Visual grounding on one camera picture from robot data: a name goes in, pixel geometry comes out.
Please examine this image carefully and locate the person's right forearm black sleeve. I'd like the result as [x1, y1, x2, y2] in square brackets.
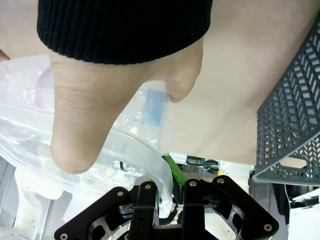
[36, 0, 214, 66]

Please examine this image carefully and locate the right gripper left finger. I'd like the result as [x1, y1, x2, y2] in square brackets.
[53, 174, 161, 240]

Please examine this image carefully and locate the clear bottle blue label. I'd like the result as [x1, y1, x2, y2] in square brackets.
[139, 84, 168, 129]

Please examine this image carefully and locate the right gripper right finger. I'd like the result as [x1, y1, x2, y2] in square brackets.
[162, 154, 280, 240]

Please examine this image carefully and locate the person's right hand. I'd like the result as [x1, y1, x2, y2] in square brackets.
[48, 37, 203, 175]

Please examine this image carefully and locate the dark grey plastic basket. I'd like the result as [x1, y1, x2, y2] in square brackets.
[251, 23, 320, 187]

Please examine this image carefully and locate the large clear plastic bin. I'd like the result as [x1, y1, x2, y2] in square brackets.
[0, 53, 175, 219]

